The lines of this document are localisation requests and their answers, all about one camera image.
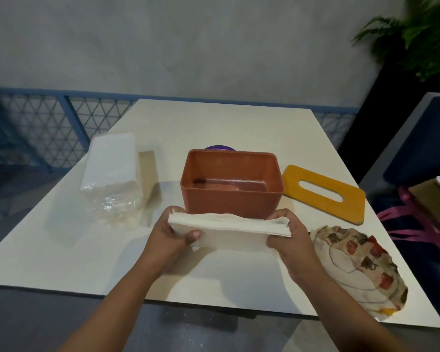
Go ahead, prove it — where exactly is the person's right hand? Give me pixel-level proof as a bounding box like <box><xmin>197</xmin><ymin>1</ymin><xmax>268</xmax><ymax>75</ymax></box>
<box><xmin>265</xmin><ymin>208</ymin><xmax>318</xmax><ymax>275</ymax></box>

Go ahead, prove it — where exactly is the person's left hand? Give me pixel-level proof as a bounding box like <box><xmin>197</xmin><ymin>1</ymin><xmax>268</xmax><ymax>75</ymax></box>
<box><xmin>142</xmin><ymin>206</ymin><xmax>202</xmax><ymax>269</ymax></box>

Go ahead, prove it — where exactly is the white tissue stack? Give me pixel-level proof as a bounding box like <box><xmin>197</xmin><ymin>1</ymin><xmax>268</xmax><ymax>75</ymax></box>
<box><xmin>167</xmin><ymin>212</ymin><xmax>292</xmax><ymax>252</ymax></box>

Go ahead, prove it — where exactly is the person's right forearm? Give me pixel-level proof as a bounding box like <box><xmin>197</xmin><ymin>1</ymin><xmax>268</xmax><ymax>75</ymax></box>
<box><xmin>293</xmin><ymin>262</ymin><xmax>413</xmax><ymax>352</ymax></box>

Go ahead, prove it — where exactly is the person's left forearm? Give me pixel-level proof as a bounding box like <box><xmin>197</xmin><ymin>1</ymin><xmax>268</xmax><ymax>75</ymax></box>
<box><xmin>57</xmin><ymin>253</ymin><xmax>176</xmax><ymax>352</ymax></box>

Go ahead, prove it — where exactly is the orange plastic tissue box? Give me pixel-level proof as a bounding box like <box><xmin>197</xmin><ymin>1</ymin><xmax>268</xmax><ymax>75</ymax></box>
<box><xmin>180</xmin><ymin>149</ymin><xmax>285</xmax><ymax>220</ymax></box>

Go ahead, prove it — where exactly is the yellow slotted box lid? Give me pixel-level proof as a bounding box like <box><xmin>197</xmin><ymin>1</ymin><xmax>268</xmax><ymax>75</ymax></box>
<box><xmin>282</xmin><ymin>165</ymin><xmax>366</xmax><ymax>226</ymax></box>

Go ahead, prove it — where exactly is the beige cardboard piece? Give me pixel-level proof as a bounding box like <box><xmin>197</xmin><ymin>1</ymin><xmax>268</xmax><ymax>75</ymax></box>
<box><xmin>138</xmin><ymin>150</ymin><xmax>160</xmax><ymax>202</ymax></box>

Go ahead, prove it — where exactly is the floral patterned cloth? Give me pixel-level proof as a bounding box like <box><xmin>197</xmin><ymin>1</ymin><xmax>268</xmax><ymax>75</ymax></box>
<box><xmin>309</xmin><ymin>225</ymin><xmax>409</xmax><ymax>319</ymax></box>

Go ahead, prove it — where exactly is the white tissue pack in plastic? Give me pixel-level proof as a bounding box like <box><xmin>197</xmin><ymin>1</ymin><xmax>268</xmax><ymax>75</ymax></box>
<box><xmin>79</xmin><ymin>132</ymin><xmax>145</xmax><ymax>226</ymax></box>

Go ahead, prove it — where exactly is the brown cardboard box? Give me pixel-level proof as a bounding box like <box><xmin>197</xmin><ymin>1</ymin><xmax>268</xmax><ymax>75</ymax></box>
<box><xmin>408</xmin><ymin>178</ymin><xmax>440</xmax><ymax>240</ymax></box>

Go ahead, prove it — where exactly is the blue grey chair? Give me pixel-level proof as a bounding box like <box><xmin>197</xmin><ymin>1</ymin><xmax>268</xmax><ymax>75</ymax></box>
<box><xmin>359</xmin><ymin>92</ymin><xmax>440</xmax><ymax>202</ymax></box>

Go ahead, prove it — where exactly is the blue lattice railing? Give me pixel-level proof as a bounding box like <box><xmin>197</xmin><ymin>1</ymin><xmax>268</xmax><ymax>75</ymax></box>
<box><xmin>0</xmin><ymin>82</ymin><xmax>359</xmax><ymax>173</ymax></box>

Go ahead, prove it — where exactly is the green potted plant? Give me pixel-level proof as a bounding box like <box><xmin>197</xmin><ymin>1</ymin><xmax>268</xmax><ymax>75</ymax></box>
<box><xmin>352</xmin><ymin>0</ymin><xmax>440</xmax><ymax>82</ymax></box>

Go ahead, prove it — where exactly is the pink strap bag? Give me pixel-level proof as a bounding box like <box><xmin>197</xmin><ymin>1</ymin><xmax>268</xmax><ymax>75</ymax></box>
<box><xmin>376</xmin><ymin>186</ymin><xmax>440</xmax><ymax>270</ymax></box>

